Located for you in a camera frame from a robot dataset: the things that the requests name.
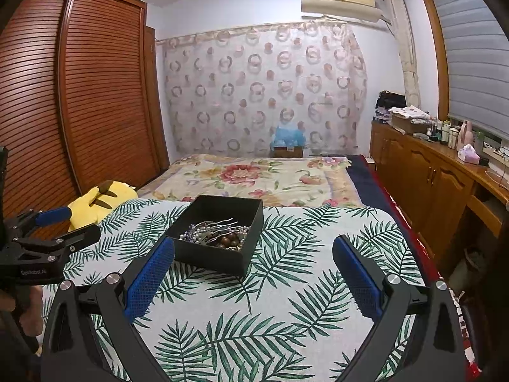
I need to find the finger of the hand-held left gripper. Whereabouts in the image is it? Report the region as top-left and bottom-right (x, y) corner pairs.
(14, 225), (102, 253)
(4, 206), (73, 243)

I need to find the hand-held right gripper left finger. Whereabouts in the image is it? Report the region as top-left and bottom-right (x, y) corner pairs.
(40, 236), (176, 382)

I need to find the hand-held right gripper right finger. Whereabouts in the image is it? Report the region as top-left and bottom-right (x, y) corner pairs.
(332, 235), (468, 382)

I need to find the black cardboard box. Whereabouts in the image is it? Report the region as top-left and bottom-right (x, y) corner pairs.
(164, 194), (264, 278)

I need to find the silver blue hairpin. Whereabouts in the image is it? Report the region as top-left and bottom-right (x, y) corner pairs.
(179, 217), (235, 243)

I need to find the brown wooden bead bracelet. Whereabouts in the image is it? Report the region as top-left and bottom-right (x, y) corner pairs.
(215, 234), (243, 251)

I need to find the person's left hand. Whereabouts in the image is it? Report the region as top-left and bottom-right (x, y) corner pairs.
(0, 285), (44, 339)

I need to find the yellow plush toy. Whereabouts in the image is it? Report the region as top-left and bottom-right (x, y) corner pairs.
(67, 180), (138, 232)

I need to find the green leaf print cloth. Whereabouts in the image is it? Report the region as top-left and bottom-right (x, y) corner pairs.
(42, 198), (438, 382)

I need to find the red patterned blanket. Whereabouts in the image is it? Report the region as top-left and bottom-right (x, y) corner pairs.
(368, 167), (484, 367)

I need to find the navy blanket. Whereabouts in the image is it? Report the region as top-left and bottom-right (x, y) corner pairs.
(346, 154), (384, 208)

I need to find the wooden cabinet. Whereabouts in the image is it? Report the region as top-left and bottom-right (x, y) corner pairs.
(370, 121), (509, 279)

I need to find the floral blanket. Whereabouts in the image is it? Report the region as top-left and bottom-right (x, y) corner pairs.
(137, 154), (364, 208)

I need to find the wooden slatted wardrobe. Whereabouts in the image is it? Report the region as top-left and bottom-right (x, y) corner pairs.
(0, 0), (171, 223)

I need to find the small cardboard box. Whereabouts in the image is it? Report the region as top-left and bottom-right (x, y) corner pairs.
(272, 146), (305, 159)

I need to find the cardboard box with papers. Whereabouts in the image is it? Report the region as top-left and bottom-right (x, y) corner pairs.
(387, 105), (434, 134)

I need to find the pink tissue box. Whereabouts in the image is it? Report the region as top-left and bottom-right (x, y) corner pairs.
(457, 145), (481, 164)

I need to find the row of cosmetic bottles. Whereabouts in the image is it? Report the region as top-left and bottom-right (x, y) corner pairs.
(425, 117), (462, 148)

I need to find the pile of dark clothes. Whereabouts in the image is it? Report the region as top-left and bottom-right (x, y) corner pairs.
(376, 91), (407, 122)

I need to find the pink rabbit figurine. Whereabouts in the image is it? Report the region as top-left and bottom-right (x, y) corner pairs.
(457, 121), (476, 152)

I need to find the narrow cream curtain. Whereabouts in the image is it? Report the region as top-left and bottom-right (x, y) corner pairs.
(382, 0), (422, 106)

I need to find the grey window blind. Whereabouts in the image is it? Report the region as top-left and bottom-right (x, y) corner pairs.
(431, 0), (509, 140)

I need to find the cream air conditioner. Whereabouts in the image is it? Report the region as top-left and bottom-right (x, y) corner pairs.
(301, 0), (384, 22)

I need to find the ring pattern curtain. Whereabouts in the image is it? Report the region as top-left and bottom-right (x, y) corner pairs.
(157, 22), (367, 159)

